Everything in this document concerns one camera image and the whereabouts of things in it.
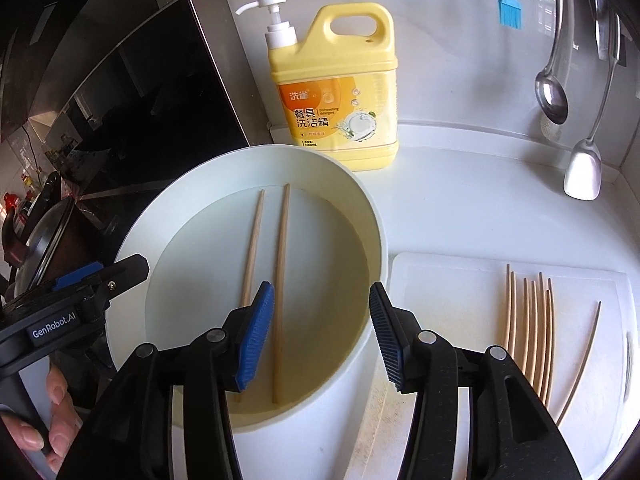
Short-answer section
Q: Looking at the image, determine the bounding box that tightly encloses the steel ladle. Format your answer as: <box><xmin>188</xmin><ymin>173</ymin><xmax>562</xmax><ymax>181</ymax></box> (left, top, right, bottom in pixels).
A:
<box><xmin>534</xmin><ymin>0</ymin><xmax>571</xmax><ymax>126</ymax></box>

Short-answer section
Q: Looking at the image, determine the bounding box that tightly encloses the steel cooking spatula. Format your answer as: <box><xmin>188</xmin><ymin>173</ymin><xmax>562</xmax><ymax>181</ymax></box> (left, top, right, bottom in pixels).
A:
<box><xmin>563</xmin><ymin>0</ymin><xmax>623</xmax><ymax>202</ymax></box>

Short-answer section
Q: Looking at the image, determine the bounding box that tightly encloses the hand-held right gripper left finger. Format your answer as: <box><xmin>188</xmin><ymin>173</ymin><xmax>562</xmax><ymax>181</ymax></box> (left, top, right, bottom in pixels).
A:
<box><xmin>57</xmin><ymin>281</ymin><xmax>276</xmax><ymax>480</ymax></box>

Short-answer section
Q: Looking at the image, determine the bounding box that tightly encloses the white round plastic basin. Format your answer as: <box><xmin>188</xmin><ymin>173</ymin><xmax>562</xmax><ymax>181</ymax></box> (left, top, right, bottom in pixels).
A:
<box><xmin>104</xmin><ymin>144</ymin><xmax>390</xmax><ymax>480</ymax></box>

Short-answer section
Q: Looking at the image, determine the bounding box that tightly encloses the white plastic cutting board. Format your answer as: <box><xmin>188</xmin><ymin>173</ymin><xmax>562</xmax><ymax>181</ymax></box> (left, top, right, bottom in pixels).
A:
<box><xmin>390</xmin><ymin>251</ymin><xmax>633</xmax><ymax>441</ymax></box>

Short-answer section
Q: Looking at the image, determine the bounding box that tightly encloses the person's left hand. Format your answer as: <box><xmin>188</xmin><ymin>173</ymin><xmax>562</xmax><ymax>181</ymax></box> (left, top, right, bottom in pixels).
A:
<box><xmin>0</xmin><ymin>366</ymin><xmax>85</xmax><ymax>458</ymax></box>

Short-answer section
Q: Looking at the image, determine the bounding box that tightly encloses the yellow detergent pump bottle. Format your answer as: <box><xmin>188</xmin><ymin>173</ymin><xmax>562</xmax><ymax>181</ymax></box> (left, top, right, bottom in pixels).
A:
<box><xmin>236</xmin><ymin>0</ymin><xmax>401</xmax><ymax>163</ymax></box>

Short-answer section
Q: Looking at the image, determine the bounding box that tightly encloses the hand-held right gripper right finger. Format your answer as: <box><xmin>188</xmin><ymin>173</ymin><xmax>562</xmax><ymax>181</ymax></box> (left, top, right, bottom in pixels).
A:
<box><xmin>369</xmin><ymin>281</ymin><xmax>583</xmax><ymax>480</ymax></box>

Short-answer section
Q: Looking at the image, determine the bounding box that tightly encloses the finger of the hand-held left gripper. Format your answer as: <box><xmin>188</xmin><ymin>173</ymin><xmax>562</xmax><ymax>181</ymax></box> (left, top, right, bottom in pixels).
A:
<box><xmin>50</xmin><ymin>261</ymin><xmax>104</xmax><ymax>291</ymax></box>
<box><xmin>79</xmin><ymin>254</ymin><xmax>151</xmax><ymax>325</ymax></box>

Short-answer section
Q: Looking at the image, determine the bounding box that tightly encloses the row of wooden chopsticks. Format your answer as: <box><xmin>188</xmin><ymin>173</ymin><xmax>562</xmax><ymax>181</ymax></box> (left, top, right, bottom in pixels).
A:
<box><xmin>504</xmin><ymin>263</ymin><xmax>557</xmax><ymax>411</ymax></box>

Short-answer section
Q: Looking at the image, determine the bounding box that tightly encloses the black glass range hood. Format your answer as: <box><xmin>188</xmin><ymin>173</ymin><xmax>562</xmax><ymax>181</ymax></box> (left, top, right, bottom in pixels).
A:
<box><xmin>0</xmin><ymin>0</ymin><xmax>251</xmax><ymax>201</ymax></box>

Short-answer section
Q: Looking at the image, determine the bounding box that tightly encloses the white dish brush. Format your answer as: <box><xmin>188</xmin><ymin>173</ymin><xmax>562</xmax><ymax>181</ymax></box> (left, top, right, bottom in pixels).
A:
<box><xmin>540</xmin><ymin>110</ymin><xmax>563</xmax><ymax>142</ymax></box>

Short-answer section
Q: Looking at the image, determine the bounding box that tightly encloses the dark cooking pot with lid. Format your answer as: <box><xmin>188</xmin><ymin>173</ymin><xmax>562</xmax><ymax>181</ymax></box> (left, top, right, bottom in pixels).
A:
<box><xmin>0</xmin><ymin>172</ymin><xmax>118</xmax><ymax>301</ymax></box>

